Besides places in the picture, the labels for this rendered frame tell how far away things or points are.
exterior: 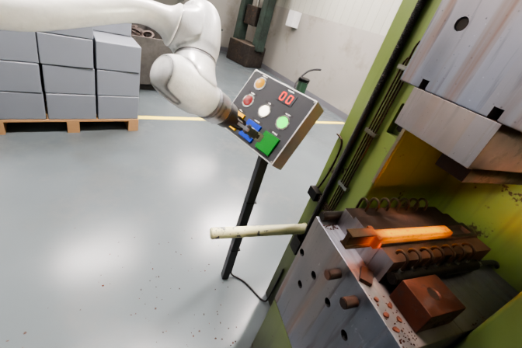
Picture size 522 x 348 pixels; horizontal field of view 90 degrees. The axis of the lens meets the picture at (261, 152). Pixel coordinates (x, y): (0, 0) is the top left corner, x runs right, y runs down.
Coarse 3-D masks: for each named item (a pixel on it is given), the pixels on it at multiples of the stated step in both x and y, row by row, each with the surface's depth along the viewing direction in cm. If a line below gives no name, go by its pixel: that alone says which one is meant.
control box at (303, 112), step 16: (256, 80) 108; (272, 80) 104; (240, 96) 110; (256, 96) 105; (272, 96) 102; (288, 96) 98; (304, 96) 95; (240, 112) 109; (256, 112) 103; (272, 112) 100; (288, 112) 96; (304, 112) 93; (320, 112) 97; (272, 128) 97; (288, 128) 94; (304, 128) 95; (288, 144) 93; (272, 160) 94
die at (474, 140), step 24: (432, 96) 57; (408, 120) 62; (432, 120) 57; (456, 120) 52; (480, 120) 48; (432, 144) 56; (456, 144) 52; (480, 144) 48; (504, 144) 49; (480, 168) 51; (504, 168) 54
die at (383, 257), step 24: (360, 216) 78; (384, 216) 79; (408, 216) 83; (432, 216) 87; (408, 240) 70; (432, 240) 74; (456, 240) 78; (480, 240) 82; (384, 264) 65; (432, 264) 71
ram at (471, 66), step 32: (448, 0) 55; (480, 0) 50; (512, 0) 45; (448, 32) 55; (480, 32) 49; (512, 32) 45; (416, 64) 61; (448, 64) 54; (480, 64) 49; (512, 64) 45; (448, 96) 54; (480, 96) 49; (512, 96) 44
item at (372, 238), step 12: (360, 228) 66; (372, 228) 68; (396, 228) 72; (408, 228) 74; (420, 228) 76; (432, 228) 77; (444, 228) 79; (348, 240) 64; (360, 240) 66; (372, 240) 67; (384, 240) 68
